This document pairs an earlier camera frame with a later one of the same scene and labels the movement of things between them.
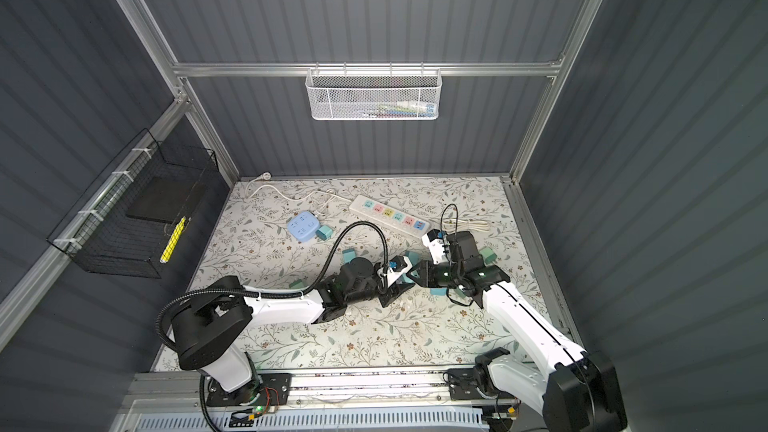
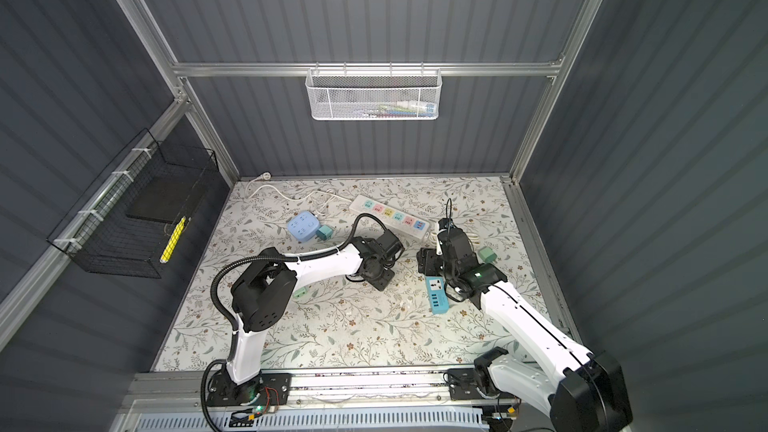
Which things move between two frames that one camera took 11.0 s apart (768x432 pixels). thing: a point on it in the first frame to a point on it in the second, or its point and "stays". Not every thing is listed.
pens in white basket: [406, 109] stays
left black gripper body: [372, 285] to [382, 278]
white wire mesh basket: [374, 94] stays
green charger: [488, 254] stays
